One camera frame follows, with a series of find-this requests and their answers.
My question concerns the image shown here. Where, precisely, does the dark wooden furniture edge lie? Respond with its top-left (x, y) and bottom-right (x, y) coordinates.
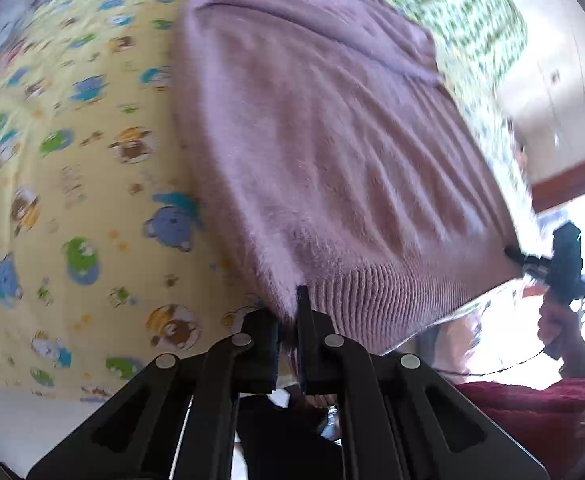
top-left (532, 161), bottom-right (585, 212)

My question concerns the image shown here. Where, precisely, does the red sleeve forearm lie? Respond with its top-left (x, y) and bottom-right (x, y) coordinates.
top-left (457, 379), bottom-right (585, 479)

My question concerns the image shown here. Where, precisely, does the yellow bear print bedsheet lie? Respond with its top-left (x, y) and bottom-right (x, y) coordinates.
top-left (0, 0), bottom-right (262, 402)

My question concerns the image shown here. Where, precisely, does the purple knit sweater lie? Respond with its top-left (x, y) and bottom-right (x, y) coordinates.
top-left (171, 0), bottom-right (520, 354)

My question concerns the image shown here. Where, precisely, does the person right hand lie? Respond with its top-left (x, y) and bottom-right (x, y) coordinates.
top-left (537, 290), bottom-right (585, 379)

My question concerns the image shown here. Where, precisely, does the green white patterned quilt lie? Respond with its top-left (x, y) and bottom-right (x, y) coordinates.
top-left (385, 0), bottom-right (541, 249)

